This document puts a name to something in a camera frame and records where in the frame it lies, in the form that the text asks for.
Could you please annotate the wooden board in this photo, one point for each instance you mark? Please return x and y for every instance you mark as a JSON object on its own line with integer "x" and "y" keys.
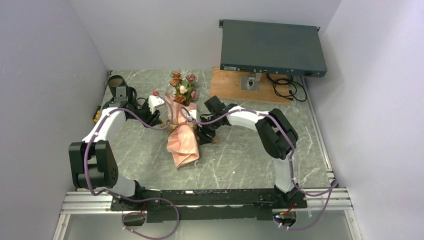
{"x": 232, "y": 85}

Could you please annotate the brown ribbon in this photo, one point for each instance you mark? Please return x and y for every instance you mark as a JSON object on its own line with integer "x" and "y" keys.
{"x": 183, "y": 128}

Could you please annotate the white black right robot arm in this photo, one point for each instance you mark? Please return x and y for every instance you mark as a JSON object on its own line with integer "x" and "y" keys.
{"x": 277, "y": 136}

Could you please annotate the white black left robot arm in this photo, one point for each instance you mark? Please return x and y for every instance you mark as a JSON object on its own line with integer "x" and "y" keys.
{"x": 92, "y": 162}

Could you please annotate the black mounting base plate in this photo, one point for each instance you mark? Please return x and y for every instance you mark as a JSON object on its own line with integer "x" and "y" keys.
{"x": 211, "y": 204}

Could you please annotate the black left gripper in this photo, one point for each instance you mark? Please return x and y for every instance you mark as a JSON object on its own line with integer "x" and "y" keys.
{"x": 151, "y": 119}

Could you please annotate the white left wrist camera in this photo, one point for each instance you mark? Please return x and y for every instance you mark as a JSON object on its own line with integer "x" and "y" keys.
{"x": 155, "y": 101}

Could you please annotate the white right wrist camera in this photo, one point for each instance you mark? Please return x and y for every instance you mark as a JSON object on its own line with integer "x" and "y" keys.
{"x": 192, "y": 115}

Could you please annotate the black cylindrical vase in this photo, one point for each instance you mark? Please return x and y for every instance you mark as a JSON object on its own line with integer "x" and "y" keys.
{"x": 114, "y": 82}

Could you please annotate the metal stand bracket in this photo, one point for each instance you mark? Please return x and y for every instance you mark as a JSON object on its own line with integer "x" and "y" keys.
{"x": 251, "y": 82}

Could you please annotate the dark grey network switch box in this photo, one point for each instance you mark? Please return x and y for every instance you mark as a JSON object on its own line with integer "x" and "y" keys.
{"x": 271, "y": 48}

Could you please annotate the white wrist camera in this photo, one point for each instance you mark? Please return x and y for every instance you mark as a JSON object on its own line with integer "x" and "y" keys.
{"x": 155, "y": 101}
{"x": 192, "y": 115}

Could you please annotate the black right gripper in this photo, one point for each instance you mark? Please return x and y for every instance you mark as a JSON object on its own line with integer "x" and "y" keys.
{"x": 204, "y": 138}

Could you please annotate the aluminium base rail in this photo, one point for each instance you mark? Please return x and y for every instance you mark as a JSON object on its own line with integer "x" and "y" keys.
{"x": 82, "y": 202}

